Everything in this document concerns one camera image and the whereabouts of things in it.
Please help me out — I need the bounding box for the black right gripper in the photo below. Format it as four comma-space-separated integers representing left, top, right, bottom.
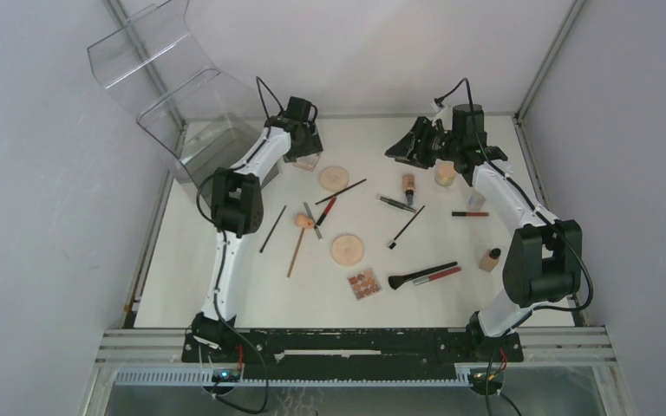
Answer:
384, 116, 460, 170

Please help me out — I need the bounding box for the small square pink compact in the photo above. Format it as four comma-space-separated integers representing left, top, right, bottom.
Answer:
292, 153, 321, 172

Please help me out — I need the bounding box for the clear acrylic makeup organizer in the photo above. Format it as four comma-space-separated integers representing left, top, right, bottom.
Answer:
87, 1, 264, 203

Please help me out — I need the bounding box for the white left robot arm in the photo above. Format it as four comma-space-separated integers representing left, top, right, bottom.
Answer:
191, 96, 323, 361

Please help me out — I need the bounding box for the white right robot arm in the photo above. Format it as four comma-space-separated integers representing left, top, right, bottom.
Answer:
385, 104, 586, 361

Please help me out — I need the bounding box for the cream jar gold lid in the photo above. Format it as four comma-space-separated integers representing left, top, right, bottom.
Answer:
434, 161, 457, 187

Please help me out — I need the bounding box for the BB cream tube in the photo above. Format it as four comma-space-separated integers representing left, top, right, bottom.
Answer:
402, 173, 415, 206

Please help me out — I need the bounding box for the round beige sponge upper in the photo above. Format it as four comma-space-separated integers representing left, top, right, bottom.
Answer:
318, 166, 349, 192

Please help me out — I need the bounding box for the round beige sponge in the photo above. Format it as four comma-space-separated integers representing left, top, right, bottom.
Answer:
318, 166, 349, 192
330, 234, 364, 267

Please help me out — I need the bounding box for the dark concealer stick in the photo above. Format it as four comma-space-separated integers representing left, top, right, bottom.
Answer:
376, 195, 417, 213

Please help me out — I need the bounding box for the clear liquid bottle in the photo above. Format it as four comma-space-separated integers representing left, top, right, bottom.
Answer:
467, 190, 486, 211

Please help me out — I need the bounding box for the thin black liner brush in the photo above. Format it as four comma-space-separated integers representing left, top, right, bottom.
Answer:
315, 179, 368, 205

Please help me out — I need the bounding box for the thin black pencil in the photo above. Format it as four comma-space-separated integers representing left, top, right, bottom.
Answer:
258, 205, 288, 254

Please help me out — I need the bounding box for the red lip pencil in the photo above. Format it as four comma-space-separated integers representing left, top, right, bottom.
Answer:
317, 197, 337, 226

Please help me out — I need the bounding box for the black brow comb brush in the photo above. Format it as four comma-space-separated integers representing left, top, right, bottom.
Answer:
387, 205, 425, 250

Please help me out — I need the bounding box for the grey metallic stick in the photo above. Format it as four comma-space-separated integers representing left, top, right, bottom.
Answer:
304, 202, 323, 240

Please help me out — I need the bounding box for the round beige sponge lower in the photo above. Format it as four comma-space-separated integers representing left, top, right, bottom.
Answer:
330, 234, 364, 267

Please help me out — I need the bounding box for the red silver lip gloss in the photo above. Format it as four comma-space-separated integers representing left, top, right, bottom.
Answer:
413, 266, 461, 286

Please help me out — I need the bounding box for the black powder brush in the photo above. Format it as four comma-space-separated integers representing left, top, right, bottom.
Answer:
388, 262, 458, 290

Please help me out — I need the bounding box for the eyeshadow palette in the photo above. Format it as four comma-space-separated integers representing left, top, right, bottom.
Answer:
346, 269, 382, 301

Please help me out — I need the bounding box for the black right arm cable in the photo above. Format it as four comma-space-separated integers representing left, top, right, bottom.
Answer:
433, 77, 594, 416

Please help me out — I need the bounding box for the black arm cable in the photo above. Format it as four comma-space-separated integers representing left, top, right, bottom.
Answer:
433, 77, 594, 416
194, 75, 320, 416

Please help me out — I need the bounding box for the wooden handle brush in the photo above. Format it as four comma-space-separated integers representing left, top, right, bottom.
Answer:
286, 228, 306, 278

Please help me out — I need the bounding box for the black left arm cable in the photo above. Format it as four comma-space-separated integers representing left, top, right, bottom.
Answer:
194, 75, 320, 416

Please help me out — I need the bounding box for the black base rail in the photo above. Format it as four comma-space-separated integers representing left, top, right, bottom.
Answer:
181, 328, 525, 381

